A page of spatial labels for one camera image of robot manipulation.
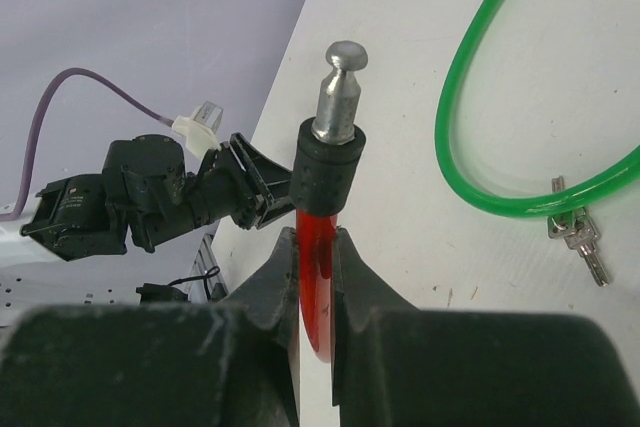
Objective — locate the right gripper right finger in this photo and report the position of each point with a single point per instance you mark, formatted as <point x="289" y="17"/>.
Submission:
<point x="394" y="364"/>

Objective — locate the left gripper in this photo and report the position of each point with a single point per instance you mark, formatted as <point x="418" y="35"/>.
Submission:
<point x="241" y="183"/>

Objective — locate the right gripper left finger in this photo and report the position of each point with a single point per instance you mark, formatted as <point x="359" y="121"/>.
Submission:
<point x="234" y="362"/>

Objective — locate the red cable lock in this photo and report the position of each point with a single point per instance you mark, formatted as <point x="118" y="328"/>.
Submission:
<point x="329" y="147"/>

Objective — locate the silver keys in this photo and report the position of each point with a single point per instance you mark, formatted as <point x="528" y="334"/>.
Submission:
<point x="580" y="234"/>

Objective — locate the green cable lock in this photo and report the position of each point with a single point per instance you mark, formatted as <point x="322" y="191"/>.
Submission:
<point x="539" y="110"/>

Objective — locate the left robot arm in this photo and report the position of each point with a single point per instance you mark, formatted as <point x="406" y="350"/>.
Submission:
<point x="145" y="195"/>

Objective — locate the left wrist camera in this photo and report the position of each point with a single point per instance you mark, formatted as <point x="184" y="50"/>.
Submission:
<point x="200" y="128"/>

